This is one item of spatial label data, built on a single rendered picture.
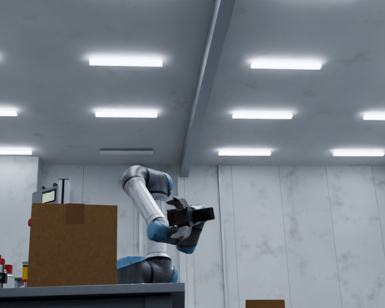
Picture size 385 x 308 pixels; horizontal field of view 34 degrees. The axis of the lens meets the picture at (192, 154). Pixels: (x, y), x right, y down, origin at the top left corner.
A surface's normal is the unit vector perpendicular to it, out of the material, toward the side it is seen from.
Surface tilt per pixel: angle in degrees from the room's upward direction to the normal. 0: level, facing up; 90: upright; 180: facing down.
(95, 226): 90
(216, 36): 180
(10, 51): 180
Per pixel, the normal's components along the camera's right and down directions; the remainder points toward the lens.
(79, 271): 0.21, -0.37
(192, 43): 0.04, 0.93
